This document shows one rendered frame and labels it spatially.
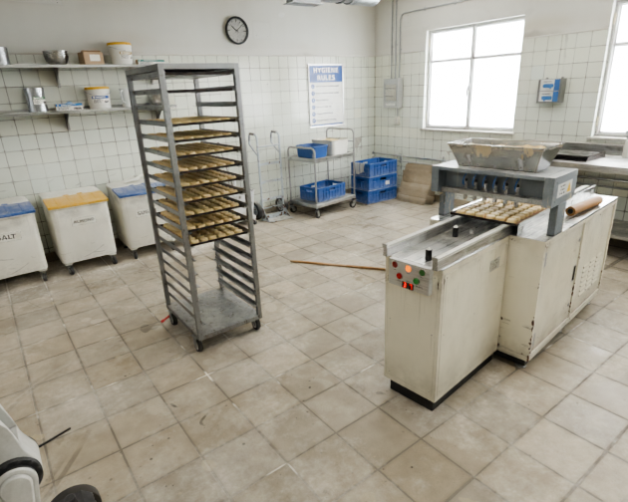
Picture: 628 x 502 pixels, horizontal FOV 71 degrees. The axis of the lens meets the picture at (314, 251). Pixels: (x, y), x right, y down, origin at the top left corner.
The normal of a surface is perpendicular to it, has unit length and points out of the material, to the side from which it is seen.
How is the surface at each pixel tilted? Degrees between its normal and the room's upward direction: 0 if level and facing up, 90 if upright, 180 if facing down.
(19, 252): 92
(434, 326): 90
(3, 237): 92
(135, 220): 93
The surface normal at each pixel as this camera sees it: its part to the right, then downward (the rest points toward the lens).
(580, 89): -0.80, 0.24
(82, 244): 0.61, 0.33
